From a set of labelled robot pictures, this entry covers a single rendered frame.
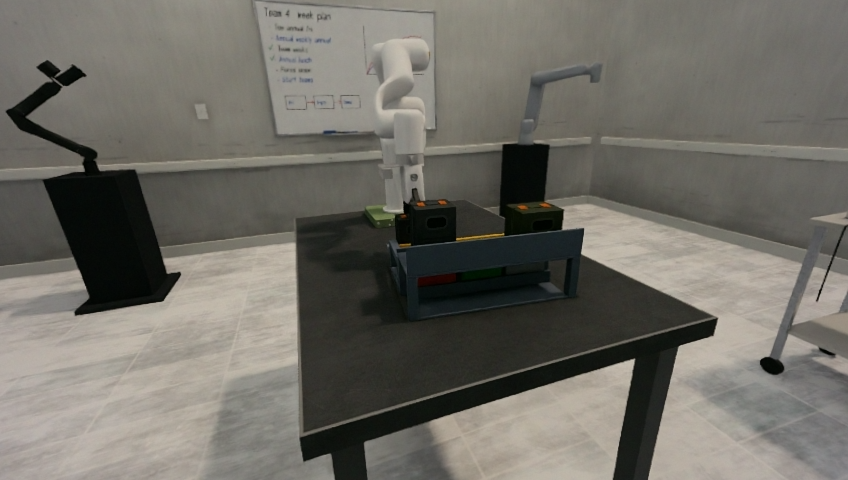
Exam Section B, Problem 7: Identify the red bin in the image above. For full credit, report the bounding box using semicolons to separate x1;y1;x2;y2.
418;273;456;287

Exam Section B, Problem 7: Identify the green open bin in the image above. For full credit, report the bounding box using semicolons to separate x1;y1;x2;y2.
456;267;502;282

